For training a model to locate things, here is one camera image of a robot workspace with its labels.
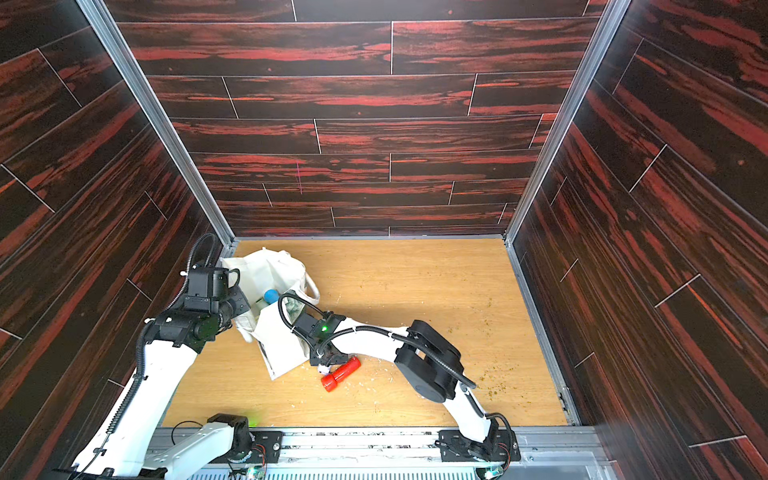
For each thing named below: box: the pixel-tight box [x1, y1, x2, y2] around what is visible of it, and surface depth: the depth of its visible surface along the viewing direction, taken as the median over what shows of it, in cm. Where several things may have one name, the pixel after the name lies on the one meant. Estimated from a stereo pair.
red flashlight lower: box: [321, 356, 361, 393], surface depth 86 cm
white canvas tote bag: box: [221, 247, 321, 380], surface depth 84 cm
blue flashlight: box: [264, 289, 280, 305], surface depth 97 cm
